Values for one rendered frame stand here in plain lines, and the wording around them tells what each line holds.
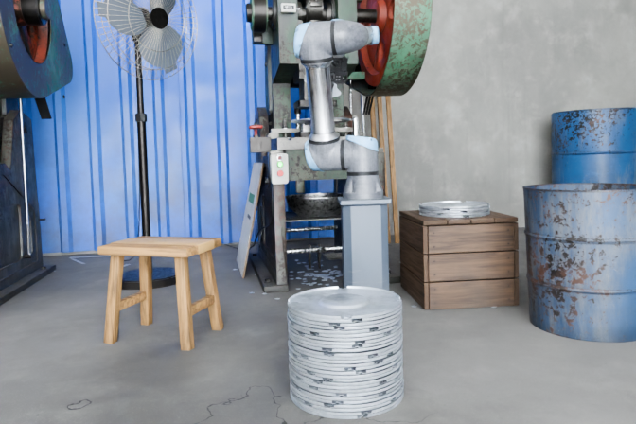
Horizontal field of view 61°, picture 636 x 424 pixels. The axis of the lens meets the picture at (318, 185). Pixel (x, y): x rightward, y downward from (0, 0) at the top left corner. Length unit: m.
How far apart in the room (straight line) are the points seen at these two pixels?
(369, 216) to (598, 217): 0.73
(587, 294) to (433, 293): 0.57
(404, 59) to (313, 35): 0.84
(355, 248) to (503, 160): 2.71
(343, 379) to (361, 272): 0.72
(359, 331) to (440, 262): 0.93
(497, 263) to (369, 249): 0.55
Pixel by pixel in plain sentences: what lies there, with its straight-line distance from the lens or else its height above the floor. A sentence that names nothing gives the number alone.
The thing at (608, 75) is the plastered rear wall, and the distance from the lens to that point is 5.09.
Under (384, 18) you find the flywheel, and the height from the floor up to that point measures 1.30.
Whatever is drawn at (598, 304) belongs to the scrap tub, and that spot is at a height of 0.12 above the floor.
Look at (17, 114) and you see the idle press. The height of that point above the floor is 0.87.
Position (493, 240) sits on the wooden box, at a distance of 2.22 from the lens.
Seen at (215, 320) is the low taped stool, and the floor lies 0.04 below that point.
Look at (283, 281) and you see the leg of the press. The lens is 2.51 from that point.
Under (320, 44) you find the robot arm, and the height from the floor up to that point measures 0.98.
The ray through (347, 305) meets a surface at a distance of 1.36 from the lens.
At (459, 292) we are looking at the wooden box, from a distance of 2.21.
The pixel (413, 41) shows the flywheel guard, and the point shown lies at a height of 1.13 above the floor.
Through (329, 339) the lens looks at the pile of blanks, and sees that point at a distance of 1.29.
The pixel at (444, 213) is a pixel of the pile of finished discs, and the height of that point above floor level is 0.36.
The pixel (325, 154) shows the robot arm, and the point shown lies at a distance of 1.97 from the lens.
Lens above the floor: 0.61
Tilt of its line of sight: 3 degrees down
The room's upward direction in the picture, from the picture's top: 2 degrees counter-clockwise
